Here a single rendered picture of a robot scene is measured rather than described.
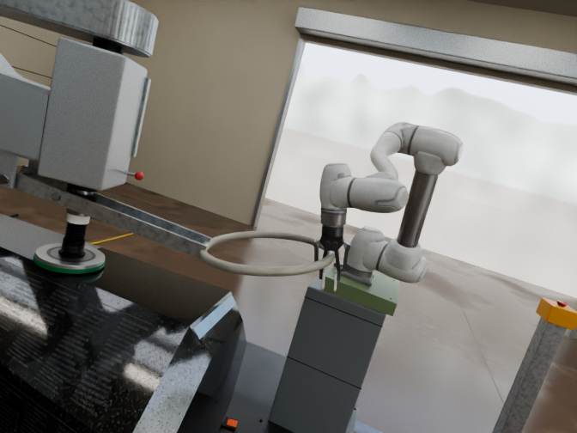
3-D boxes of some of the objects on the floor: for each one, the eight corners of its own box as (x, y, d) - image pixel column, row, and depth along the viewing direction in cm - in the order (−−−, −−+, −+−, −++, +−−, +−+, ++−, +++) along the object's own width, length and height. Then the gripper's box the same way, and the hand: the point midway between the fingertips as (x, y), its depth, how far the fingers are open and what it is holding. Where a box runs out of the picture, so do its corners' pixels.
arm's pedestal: (284, 376, 245) (318, 263, 232) (357, 410, 232) (398, 292, 219) (255, 423, 198) (295, 284, 184) (345, 468, 185) (396, 323, 171)
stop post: (504, 527, 177) (598, 320, 158) (460, 509, 180) (547, 303, 162) (492, 492, 196) (573, 304, 177) (452, 476, 200) (529, 289, 181)
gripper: (357, 223, 131) (352, 288, 136) (310, 220, 134) (307, 283, 139) (357, 228, 124) (352, 295, 129) (307, 224, 127) (304, 290, 132)
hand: (329, 280), depth 133 cm, fingers closed on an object, 4 cm apart
